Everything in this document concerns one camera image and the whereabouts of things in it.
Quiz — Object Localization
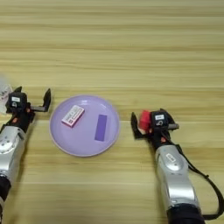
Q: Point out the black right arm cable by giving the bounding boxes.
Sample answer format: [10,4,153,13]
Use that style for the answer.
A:
[174,143,224,221]

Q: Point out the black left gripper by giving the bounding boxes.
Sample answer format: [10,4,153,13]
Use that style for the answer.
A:
[2,86,53,132]

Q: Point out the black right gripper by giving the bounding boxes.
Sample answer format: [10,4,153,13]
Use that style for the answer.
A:
[129,111,180,151]

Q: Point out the pink white eraser box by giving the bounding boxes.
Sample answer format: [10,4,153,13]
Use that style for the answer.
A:
[60,104,86,129]

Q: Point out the round lilac plate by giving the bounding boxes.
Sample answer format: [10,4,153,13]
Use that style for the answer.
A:
[49,94,121,158]

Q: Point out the flat purple rectangular block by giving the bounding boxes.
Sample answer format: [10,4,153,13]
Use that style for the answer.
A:
[94,114,109,143]

